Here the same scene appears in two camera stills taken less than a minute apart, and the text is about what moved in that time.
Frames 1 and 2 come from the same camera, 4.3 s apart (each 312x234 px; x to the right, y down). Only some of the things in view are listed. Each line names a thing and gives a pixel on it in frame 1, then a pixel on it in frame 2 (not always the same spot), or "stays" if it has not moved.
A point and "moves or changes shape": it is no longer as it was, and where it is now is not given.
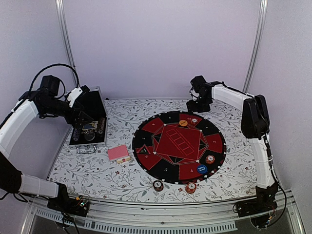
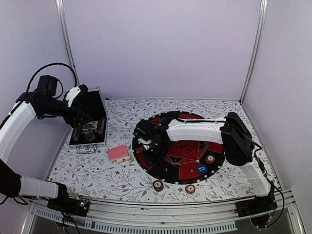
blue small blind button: [202, 168] stays
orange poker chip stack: [191, 187] moves or changes shape
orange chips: [209, 159] stays
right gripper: [191, 108] -> [151, 160]
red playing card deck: [117, 152] stays
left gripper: [77, 122] stays
